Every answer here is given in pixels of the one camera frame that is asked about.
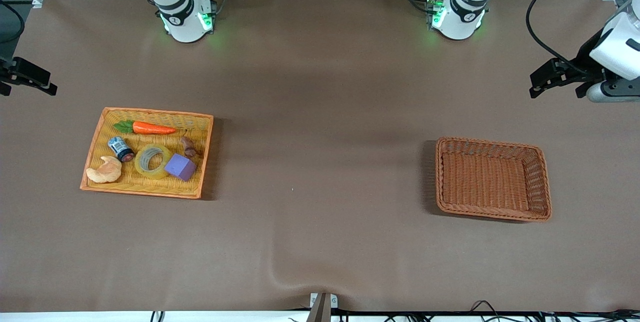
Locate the yellow tape roll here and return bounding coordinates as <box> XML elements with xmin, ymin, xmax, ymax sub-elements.
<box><xmin>134</xmin><ymin>143</ymin><xmax>174</xmax><ymax>181</ymax></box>

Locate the small blue white can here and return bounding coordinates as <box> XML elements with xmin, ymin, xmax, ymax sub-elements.
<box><xmin>108</xmin><ymin>136</ymin><xmax>136</xmax><ymax>163</ymax></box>

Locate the toy croissant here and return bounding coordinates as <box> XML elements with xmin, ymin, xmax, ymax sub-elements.
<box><xmin>85</xmin><ymin>155</ymin><xmax>123</xmax><ymax>184</ymax></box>

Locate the orange toy carrot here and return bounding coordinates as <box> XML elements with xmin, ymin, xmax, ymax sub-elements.
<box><xmin>113</xmin><ymin>120</ymin><xmax>178</xmax><ymax>136</ymax></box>

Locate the brown wicker basket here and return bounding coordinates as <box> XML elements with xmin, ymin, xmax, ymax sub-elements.
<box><xmin>434</xmin><ymin>136</ymin><xmax>553</xmax><ymax>223</ymax></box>

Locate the flat orange wicker tray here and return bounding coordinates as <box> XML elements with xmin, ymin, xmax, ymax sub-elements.
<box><xmin>80</xmin><ymin>107</ymin><xmax>214</xmax><ymax>199</ymax></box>

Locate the small brown toy figure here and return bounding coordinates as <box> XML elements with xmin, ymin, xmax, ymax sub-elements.
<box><xmin>179</xmin><ymin>134</ymin><xmax>199</xmax><ymax>158</ymax></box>

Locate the purple cube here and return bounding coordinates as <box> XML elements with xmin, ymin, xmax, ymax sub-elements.
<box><xmin>164</xmin><ymin>153</ymin><xmax>197</xmax><ymax>182</ymax></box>

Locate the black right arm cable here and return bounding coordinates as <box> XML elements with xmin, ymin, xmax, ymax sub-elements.
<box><xmin>0</xmin><ymin>0</ymin><xmax>26</xmax><ymax>45</ymax></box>

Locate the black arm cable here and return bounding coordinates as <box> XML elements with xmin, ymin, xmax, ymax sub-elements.
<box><xmin>0</xmin><ymin>0</ymin><xmax>26</xmax><ymax>45</ymax></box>
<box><xmin>525</xmin><ymin>0</ymin><xmax>624</xmax><ymax>75</ymax></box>

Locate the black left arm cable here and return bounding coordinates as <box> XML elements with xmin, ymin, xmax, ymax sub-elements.
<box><xmin>525</xmin><ymin>0</ymin><xmax>624</xmax><ymax>75</ymax></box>

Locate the black cable along table edge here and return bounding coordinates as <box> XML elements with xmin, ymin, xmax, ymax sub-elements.
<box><xmin>340</xmin><ymin>300</ymin><xmax>640</xmax><ymax>322</ymax></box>

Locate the metal table edge bracket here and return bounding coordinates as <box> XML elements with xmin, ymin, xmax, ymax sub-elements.
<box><xmin>307</xmin><ymin>292</ymin><xmax>339</xmax><ymax>322</ymax></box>

